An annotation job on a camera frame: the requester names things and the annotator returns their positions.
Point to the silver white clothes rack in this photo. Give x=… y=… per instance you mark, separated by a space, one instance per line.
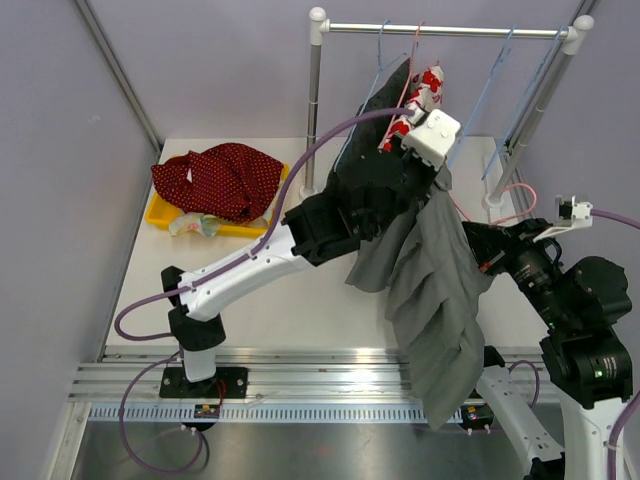
x=321 y=25

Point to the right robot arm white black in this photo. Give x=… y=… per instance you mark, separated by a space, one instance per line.
x=586 y=361

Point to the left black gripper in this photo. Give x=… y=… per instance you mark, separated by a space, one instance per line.
x=425 y=167

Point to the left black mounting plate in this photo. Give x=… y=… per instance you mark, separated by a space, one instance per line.
x=229 y=382

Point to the plain grey skirt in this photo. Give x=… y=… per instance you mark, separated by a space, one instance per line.
x=424 y=264

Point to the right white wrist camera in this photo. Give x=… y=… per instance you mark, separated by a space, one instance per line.
x=572 y=213

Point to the yellow plastic tray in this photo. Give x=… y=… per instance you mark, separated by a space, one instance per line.
x=230 y=189

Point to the blue hanger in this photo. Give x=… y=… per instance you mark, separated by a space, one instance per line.
x=494 y=76
x=531 y=107
x=381 y=67

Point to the dark grey dotted skirt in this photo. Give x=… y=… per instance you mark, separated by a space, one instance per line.
x=367 y=136

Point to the red white polka-dot skirt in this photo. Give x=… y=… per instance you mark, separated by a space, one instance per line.
x=230 y=181

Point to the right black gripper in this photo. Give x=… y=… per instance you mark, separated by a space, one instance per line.
x=496 y=247

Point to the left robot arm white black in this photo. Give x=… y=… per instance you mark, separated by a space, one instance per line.
x=359 y=205

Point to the white red floral skirt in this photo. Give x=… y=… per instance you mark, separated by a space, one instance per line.
x=424 y=94

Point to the white slotted cable duct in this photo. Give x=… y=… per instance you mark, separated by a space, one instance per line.
x=262 y=413

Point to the aluminium rail base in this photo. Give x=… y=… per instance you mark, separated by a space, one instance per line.
x=339 y=376

